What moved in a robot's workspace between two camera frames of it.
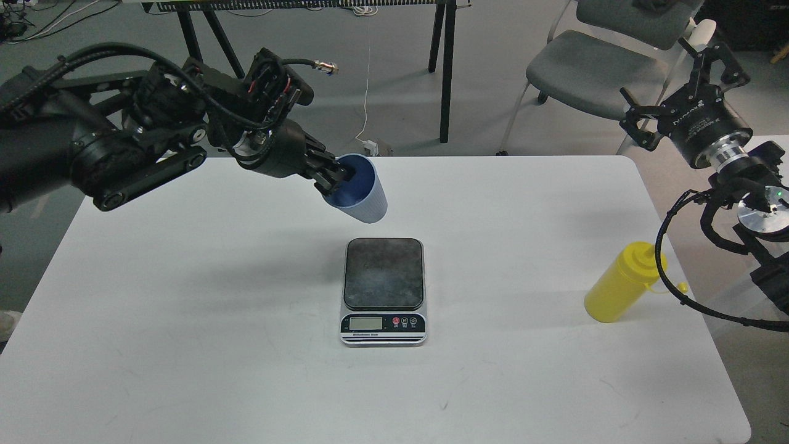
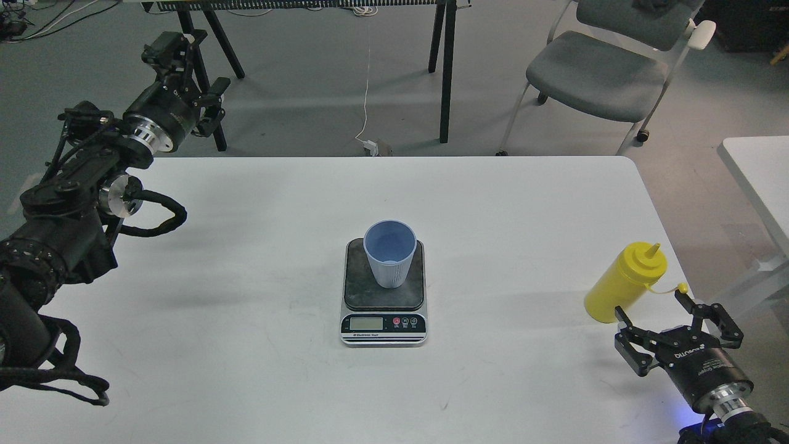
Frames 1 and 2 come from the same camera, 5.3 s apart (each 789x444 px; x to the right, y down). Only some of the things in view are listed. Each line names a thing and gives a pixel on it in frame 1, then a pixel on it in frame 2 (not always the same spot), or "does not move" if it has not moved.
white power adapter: x=373 y=147 does not move
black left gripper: x=258 y=126 → x=164 y=111
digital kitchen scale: x=384 y=293 does not move
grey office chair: x=616 y=58 does not move
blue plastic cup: x=363 y=197 → x=390 y=244
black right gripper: x=702 y=115 → x=711 y=377
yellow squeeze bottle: x=621 y=284 does not move
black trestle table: x=447 y=11 does not move
